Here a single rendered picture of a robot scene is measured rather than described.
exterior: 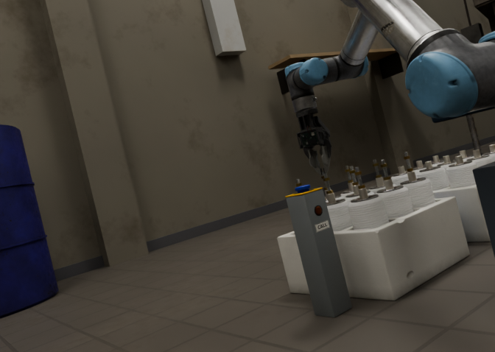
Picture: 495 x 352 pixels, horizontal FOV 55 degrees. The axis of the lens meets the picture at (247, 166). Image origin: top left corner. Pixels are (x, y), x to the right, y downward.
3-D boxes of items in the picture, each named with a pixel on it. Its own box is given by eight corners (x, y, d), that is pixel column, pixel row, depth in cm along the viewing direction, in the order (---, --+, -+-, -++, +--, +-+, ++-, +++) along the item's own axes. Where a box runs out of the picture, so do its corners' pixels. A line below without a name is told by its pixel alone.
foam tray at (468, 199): (542, 212, 173) (529, 163, 173) (490, 241, 150) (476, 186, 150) (445, 219, 205) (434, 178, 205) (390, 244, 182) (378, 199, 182)
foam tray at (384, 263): (471, 255, 141) (455, 196, 141) (394, 301, 117) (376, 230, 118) (367, 256, 172) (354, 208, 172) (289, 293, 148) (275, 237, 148)
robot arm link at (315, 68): (336, 51, 140) (322, 62, 151) (301, 58, 138) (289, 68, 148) (342, 77, 140) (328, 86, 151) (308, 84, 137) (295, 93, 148)
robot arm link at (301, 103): (296, 101, 159) (319, 95, 155) (299, 115, 158) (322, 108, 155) (288, 101, 152) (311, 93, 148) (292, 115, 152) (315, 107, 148)
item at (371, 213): (382, 258, 135) (366, 196, 135) (406, 260, 126) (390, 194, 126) (356, 268, 130) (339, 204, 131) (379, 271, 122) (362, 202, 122)
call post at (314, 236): (353, 307, 120) (323, 188, 121) (334, 318, 116) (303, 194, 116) (332, 305, 126) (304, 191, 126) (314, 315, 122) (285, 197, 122)
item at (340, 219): (356, 267, 131) (341, 204, 131) (325, 270, 136) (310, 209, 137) (369, 258, 139) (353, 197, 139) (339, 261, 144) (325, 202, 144)
